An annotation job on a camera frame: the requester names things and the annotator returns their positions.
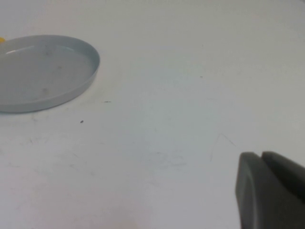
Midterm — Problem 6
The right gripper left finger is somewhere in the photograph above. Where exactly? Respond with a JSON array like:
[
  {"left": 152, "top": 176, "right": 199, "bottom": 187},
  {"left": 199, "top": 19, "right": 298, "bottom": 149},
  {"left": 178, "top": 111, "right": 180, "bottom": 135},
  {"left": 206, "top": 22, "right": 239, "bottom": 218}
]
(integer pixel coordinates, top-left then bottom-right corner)
[{"left": 235, "top": 152, "right": 305, "bottom": 229}]

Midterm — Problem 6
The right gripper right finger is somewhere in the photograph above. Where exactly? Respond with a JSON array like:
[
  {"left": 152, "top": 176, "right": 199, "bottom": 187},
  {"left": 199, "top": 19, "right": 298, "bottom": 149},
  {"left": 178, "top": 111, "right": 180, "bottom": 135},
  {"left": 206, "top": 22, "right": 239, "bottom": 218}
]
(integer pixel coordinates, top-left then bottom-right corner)
[{"left": 261, "top": 150, "right": 305, "bottom": 201}]

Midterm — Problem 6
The grey round plate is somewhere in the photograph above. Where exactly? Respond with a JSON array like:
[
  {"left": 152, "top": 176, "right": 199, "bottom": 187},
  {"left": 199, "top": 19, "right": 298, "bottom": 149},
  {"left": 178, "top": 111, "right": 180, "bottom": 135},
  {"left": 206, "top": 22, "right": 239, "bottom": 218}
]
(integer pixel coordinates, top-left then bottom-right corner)
[{"left": 0, "top": 35, "right": 101, "bottom": 114}]

